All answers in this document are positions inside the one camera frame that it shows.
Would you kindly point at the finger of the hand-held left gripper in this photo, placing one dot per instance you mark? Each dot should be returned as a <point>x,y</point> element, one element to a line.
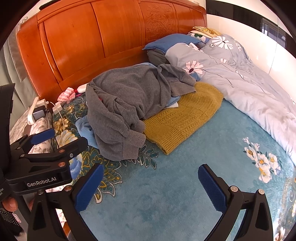
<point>42,136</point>
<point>69,148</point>

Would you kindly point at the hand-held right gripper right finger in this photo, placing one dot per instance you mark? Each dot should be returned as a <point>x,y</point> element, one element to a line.
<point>212,190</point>

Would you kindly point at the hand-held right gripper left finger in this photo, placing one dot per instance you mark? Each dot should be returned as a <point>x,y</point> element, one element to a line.
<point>89,187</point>

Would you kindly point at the grey sweatpants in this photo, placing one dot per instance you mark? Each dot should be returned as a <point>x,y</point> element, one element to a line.
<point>129,92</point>

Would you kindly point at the person's left hand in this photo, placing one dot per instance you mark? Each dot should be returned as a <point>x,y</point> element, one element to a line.
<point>10,205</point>

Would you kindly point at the floral bedside cloth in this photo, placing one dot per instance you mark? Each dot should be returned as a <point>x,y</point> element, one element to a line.
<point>39,126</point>

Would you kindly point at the grey charger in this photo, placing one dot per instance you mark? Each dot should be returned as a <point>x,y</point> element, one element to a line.
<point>39,114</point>

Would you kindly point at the white power strip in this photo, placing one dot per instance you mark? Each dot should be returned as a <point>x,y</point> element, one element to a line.
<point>31,115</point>

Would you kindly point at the white charger adapter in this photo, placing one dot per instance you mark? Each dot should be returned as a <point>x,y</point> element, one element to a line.
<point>57,107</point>

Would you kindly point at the pink white cloth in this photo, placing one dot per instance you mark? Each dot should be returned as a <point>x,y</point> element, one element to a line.
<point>67,95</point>

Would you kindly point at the teal floral blanket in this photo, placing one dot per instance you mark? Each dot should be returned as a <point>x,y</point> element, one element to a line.
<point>161,197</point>

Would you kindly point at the white rounded object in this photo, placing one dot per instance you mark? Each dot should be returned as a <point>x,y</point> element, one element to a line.
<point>81,88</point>

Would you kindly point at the mustard knitted sweater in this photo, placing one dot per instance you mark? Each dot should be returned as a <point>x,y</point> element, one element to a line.
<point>185,115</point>

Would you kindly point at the grey hanging cloth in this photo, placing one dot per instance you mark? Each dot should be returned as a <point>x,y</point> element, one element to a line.
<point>16,55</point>

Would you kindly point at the white cloth piece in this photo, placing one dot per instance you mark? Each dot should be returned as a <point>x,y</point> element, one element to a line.
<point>171,105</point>

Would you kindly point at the light blue floral quilt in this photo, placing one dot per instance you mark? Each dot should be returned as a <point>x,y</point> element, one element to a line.
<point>242,81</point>

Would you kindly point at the orange wooden headboard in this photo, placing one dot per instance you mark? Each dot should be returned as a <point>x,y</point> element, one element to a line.
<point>92,34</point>

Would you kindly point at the dark grey pillow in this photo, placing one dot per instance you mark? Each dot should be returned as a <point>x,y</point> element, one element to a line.
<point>157,58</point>

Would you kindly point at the blue pillow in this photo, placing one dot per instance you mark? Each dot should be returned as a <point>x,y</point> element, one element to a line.
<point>168,42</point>

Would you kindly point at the white green-print pillow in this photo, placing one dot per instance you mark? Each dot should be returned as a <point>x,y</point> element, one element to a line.
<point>197,36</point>

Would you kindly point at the yellow patterned pillow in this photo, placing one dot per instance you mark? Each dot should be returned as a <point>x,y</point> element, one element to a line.
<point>208,31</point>

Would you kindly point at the white black glossy wardrobe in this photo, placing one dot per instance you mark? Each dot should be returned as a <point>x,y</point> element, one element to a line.
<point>231,30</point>

